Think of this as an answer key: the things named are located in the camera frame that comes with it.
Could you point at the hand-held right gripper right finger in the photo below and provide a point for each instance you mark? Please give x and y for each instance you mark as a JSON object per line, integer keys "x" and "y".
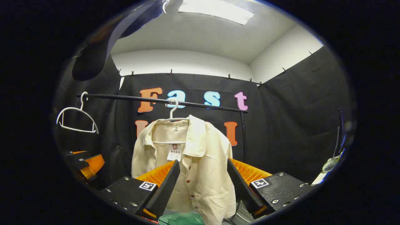
{"x": 242, "y": 187}

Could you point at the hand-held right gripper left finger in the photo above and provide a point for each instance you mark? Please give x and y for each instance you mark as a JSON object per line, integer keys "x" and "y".
{"x": 165, "y": 187}

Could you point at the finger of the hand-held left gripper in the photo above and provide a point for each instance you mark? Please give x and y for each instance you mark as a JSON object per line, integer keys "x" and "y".
{"x": 93, "y": 165}
{"x": 76, "y": 152}

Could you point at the green laundry hamper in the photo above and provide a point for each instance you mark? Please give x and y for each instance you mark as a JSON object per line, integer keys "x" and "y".
{"x": 181, "y": 219}

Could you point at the cream button shirt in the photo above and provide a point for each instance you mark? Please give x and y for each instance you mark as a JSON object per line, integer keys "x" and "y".
{"x": 206, "y": 175}

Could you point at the white empty hanger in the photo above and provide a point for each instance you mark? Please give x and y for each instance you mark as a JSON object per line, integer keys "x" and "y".
{"x": 81, "y": 104}

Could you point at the white hanger with shirt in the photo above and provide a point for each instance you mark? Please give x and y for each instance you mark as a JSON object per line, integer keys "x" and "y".
{"x": 173, "y": 107}

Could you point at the black backdrop cloth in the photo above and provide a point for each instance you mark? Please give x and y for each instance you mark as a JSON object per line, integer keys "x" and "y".
{"x": 281, "y": 125}

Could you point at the white board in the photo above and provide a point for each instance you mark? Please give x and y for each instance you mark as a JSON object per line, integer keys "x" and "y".
{"x": 319, "y": 178}

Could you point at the thin dark stand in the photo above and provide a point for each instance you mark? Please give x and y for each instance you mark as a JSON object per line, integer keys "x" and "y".
{"x": 339, "y": 137}

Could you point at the ceiling light panel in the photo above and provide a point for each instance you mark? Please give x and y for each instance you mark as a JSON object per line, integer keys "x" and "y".
{"x": 215, "y": 11}

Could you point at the black clothes rail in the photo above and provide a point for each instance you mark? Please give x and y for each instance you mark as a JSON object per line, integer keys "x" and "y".
{"x": 131, "y": 98}

